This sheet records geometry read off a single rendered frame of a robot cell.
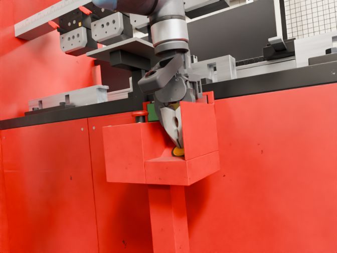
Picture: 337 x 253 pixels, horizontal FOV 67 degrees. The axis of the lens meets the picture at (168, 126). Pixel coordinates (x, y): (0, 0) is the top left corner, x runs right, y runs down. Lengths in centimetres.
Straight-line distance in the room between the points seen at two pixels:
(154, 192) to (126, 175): 7
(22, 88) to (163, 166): 118
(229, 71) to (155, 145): 38
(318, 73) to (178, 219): 44
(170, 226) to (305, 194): 31
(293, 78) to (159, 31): 32
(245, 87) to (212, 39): 80
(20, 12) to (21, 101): 45
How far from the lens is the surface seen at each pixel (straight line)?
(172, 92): 52
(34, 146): 123
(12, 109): 151
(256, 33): 138
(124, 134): 53
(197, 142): 50
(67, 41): 125
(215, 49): 143
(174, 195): 56
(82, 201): 104
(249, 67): 107
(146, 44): 72
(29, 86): 158
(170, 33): 53
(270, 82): 66
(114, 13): 109
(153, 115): 67
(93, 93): 112
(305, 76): 65
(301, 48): 79
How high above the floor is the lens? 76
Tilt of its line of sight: 1 degrees up
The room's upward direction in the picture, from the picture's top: 5 degrees counter-clockwise
